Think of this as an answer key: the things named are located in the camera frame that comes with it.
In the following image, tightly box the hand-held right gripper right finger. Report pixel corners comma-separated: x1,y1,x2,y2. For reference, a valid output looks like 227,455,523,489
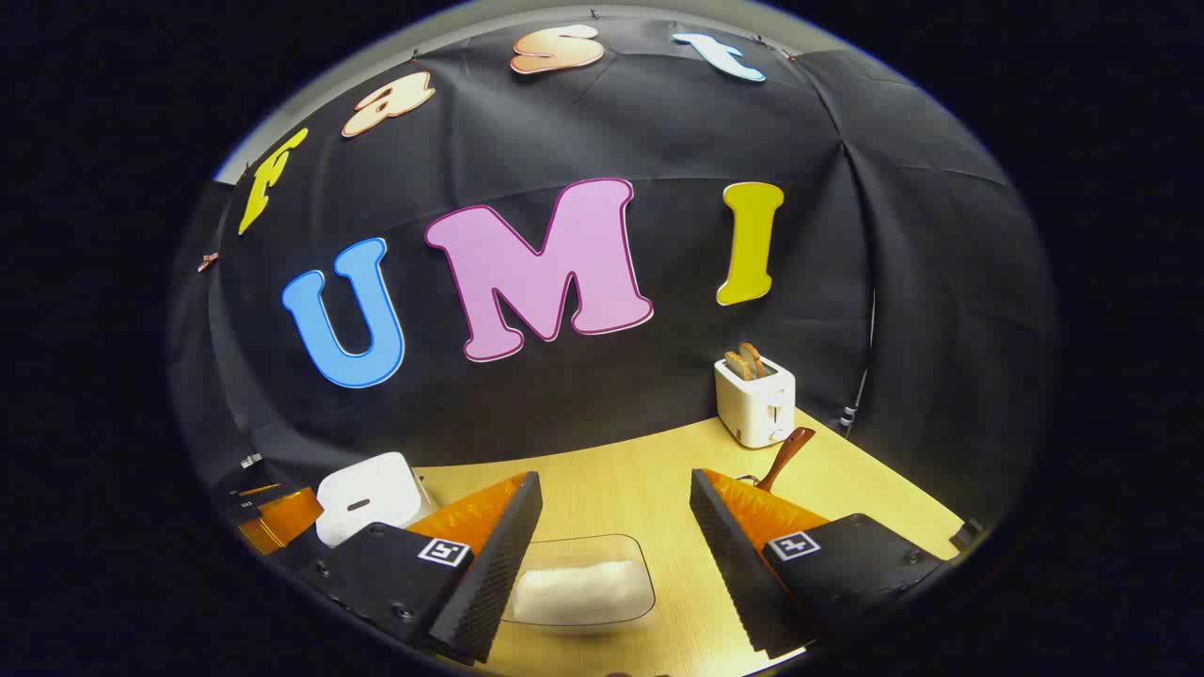
689,468,946,661

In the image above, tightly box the thin white cable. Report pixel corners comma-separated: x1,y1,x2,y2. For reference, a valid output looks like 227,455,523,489
840,287,878,435

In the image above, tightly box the white toaster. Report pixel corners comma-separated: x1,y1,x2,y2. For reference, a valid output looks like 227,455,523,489
714,355,797,449

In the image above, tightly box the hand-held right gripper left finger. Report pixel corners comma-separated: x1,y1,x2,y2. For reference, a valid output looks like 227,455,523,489
282,470,545,667

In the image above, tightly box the brown wooden spoon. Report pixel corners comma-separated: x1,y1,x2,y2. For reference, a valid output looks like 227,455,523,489
755,427,816,493

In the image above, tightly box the white rice cooker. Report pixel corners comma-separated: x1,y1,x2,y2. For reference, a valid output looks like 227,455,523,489
315,451,439,548

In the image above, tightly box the clear plastic tray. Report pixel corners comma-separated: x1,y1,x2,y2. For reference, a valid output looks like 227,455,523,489
501,534,657,629

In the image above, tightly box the large white rice pile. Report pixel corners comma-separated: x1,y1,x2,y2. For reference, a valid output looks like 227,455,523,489
513,559,654,623

